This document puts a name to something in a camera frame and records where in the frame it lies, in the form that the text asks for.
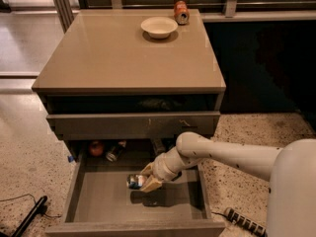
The open grey middle drawer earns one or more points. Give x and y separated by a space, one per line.
100 204

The black bar on floor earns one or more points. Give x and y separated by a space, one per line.
37 209

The white paper bowl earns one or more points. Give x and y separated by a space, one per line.
159 27

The clear plastic bottle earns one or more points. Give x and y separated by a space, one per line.
158 146

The orange soda can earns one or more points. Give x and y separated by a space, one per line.
181 12

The grey top drawer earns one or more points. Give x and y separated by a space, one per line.
132 126

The dark can in cabinet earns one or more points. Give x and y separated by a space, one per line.
116 150

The red apple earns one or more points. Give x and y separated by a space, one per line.
96 148

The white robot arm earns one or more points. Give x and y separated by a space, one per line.
291 172

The black power strip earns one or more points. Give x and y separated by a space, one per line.
245 222

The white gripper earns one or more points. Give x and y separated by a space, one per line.
160 169

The blue tape piece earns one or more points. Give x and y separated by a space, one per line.
70 158

